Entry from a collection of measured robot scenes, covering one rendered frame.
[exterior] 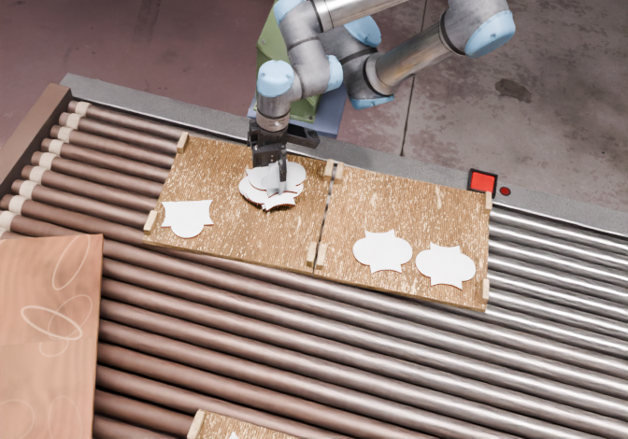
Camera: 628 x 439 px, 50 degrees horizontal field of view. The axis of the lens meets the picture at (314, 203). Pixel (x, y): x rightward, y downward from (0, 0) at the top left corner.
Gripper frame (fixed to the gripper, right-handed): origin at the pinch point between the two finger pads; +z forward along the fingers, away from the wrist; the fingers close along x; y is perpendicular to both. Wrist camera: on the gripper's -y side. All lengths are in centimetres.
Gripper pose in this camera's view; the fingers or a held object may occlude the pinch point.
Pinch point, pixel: (277, 176)
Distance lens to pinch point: 170.6
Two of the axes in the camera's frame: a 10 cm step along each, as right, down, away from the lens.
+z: -0.9, 6.0, 7.9
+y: -9.6, 1.5, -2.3
